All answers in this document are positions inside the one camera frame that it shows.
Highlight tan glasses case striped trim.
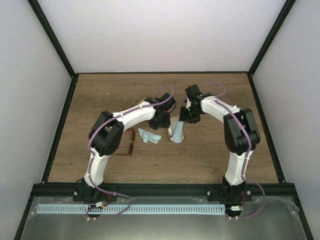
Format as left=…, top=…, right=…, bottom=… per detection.
left=167, top=116, right=184, bottom=144

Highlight brown sunglasses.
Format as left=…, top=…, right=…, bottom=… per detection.
left=114, top=128, right=136, bottom=156

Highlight light blue cleaning cloth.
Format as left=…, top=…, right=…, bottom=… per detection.
left=172, top=121, right=184, bottom=144

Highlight tan glasses case black trim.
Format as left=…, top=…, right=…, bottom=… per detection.
left=133, top=97, right=146, bottom=107

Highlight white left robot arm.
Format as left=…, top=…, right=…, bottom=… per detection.
left=84, top=93, right=175, bottom=202

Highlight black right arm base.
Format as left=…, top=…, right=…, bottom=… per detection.
left=205, top=176, right=252, bottom=205

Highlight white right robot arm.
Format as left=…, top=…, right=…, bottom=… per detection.
left=179, top=91, right=261, bottom=202

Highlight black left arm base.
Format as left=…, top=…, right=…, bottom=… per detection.
left=73, top=178, right=117, bottom=203

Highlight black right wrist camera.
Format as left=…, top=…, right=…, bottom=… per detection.
left=185, top=84, right=202, bottom=102

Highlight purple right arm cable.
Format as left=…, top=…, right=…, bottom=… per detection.
left=197, top=81, right=266, bottom=220

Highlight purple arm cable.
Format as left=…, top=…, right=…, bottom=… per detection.
left=85, top=84, right=176, bottom=221
left=197, top=81, right=266, bottom=220

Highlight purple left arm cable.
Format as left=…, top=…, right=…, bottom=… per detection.
left=85, top=84, right=176, bottom=221

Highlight black aluminium frame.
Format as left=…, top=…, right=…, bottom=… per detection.
left=14, top=0, right=315, bottom=240

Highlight light blue slotted cable duct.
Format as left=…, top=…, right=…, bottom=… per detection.
left=36, top=204, right=226, bottom=215

